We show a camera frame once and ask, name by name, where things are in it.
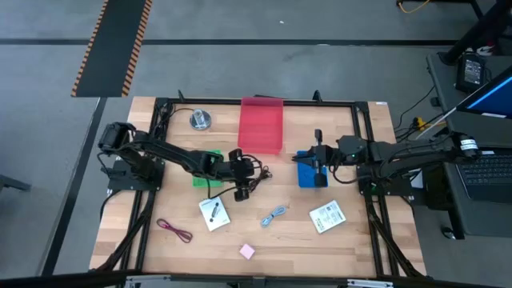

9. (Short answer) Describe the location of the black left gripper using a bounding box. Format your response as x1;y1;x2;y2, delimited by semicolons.
218;148;266;202

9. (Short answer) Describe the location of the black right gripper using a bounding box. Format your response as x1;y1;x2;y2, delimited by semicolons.
291;128;343;188

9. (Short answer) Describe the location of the dark brown cable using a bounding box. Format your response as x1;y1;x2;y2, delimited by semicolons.
244;158;274;194

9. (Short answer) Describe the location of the light blue cable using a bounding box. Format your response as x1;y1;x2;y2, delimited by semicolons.
260;205;288;228

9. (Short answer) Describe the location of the white box with adapter print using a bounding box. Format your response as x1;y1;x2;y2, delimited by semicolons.
198;196;232;233

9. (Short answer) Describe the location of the white box with green print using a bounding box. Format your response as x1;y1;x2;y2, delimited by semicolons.
309;199;347;234

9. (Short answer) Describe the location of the pink cube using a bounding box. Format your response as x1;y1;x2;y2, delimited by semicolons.
238;243;257;261

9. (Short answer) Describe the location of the maroon cable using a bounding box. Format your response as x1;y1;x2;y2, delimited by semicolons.
156;218;194;244

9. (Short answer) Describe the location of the blue plastic bin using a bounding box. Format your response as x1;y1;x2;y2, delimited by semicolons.
296;150;330;190

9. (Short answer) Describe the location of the red plastic bin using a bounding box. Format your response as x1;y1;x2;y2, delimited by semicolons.
237;96;285;155

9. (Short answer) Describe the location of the green plastic bin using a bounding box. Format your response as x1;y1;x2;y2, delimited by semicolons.
192;149;225;189

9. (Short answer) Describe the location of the round metal disc weight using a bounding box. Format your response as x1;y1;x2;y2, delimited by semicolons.
189;108;213;132

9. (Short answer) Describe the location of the white paper sheet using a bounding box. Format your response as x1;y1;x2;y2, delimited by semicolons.
407;167;424;190

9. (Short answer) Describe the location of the black laptop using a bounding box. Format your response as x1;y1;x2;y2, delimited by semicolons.
454;148;512;203

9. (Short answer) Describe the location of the dark grey desk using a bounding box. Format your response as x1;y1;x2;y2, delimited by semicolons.
426;51;512;241

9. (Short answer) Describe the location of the black power adapter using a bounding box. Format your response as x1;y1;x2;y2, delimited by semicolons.
454;53;488;94

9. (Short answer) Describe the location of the black mat with orange stripes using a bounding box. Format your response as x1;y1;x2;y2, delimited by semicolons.
70;0;154;98

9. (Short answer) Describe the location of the monitor with blue screen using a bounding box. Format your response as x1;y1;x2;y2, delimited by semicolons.
455;66;512;120

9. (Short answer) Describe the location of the black desk leg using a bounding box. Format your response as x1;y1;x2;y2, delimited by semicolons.
437;0;512;66

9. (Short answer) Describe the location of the black crossbar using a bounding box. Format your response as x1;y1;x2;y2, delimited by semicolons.
0;269;512;288

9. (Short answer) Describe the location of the grey chair leg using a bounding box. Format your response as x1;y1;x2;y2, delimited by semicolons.
0;174;32;194

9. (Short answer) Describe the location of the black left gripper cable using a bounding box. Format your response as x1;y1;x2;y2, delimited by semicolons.
205;177;238;200

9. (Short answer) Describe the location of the black aluminium frame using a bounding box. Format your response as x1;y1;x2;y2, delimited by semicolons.
90;89;426;281

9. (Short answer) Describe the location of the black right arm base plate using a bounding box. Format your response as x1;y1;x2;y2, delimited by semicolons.
358;163;415;198

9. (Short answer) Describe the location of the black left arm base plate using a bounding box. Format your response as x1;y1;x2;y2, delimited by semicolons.
107;158;166;192

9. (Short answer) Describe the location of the silver bracket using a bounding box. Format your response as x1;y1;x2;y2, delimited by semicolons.
346;278;395;288
124;274;172;288

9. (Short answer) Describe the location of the yellow cable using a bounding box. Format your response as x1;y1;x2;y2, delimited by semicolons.
397;0;431;15

